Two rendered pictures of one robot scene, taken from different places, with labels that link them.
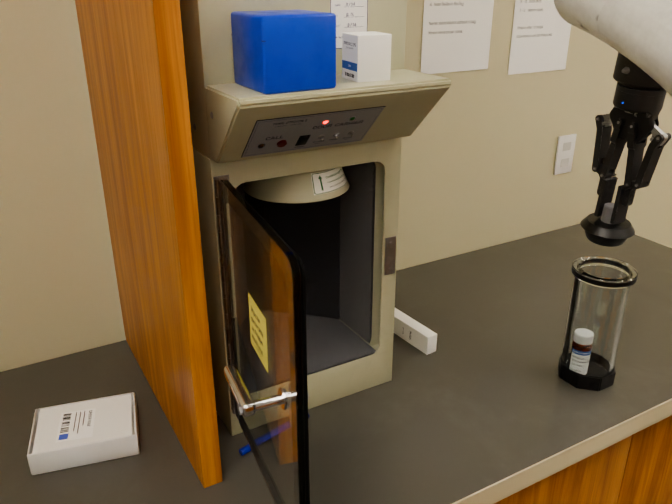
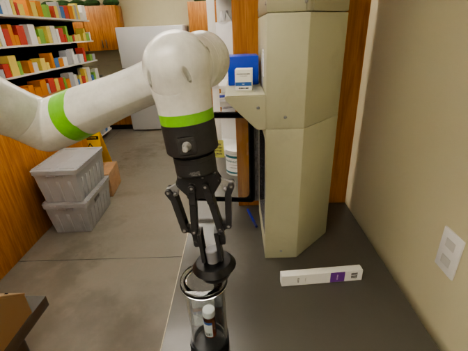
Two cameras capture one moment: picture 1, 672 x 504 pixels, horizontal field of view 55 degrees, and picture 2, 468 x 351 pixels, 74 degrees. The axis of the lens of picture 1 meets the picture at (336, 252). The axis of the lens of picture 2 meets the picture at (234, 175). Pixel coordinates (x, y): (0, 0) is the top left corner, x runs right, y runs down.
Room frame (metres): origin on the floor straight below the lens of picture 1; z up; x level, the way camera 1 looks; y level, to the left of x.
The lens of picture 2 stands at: (1.38, -0.90, 1.67)
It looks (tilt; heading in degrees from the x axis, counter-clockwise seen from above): 25 degrees down; 121
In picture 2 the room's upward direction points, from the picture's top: 2 degrees counter-clockwise
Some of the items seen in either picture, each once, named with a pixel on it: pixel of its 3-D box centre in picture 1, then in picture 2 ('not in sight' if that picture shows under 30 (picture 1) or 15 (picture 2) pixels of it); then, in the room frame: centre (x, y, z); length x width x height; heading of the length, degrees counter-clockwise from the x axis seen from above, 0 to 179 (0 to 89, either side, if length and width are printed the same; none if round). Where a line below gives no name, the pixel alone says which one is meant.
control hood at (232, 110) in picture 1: (332, 118); (244, 102); (0.89, 0.00, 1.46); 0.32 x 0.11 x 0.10; 120
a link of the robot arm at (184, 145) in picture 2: (648, 66); (190, 137); (1.05, -0.49, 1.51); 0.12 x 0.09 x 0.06; 119
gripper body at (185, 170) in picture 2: (635, 112); (197, 175); (1.06, -0.49, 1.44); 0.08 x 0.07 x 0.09; 29
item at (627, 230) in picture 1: (608, 222); (213, 261); (1.07, -0.48, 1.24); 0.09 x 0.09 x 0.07
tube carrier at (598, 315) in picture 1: (595, 321); (207, 311); (1.03, -0.47, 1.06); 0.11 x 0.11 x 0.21
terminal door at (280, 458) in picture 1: (260, 357); (218, 159); (0.71, 0.10, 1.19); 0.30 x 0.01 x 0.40; 23
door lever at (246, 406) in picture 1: (253, 387); not in sight; (0.63, 0.10, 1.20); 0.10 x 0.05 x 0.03; 23
